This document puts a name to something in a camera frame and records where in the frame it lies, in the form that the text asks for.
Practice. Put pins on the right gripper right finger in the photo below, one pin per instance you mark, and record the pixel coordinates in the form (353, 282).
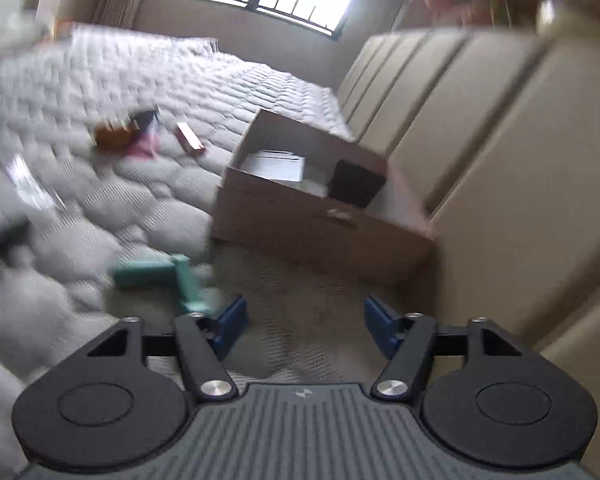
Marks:
(480, 393)

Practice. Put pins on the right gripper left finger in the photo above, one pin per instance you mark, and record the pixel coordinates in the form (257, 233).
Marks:
(130, 393)

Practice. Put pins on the teal plastic handle tool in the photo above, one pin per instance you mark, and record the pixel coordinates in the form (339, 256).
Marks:
(174, 273)

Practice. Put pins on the black tool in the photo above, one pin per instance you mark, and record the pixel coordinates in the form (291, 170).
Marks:
(23, 200)

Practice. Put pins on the white quilted mattress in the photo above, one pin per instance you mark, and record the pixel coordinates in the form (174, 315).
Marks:
(55, 289)

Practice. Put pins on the grey blue pink packet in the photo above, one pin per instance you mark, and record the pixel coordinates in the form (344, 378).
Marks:
(144, 141)

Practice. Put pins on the black object in box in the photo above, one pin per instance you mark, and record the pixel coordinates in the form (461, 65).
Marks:
(354, 185)

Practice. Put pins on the beige padded headboard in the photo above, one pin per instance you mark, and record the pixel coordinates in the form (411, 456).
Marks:
(497, 132)

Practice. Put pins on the brown wooden figurine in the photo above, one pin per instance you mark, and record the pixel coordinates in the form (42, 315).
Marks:
(114, 136)

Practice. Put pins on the pink cardboard box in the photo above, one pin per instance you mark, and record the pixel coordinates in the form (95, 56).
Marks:
(383, 243)

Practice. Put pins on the red cylindrical tube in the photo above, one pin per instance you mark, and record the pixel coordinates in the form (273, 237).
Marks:
(188, 139)

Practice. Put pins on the white card in box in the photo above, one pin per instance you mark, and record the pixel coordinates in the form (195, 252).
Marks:
(278, 166)

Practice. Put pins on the white plush toy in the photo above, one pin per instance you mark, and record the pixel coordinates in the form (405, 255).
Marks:
(27, 29)

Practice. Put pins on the cream egg-shaped lamp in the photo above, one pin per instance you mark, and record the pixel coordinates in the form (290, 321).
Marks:
(568, 18)

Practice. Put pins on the pink plush toy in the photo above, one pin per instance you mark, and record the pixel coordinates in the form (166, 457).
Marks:
(449, 12)

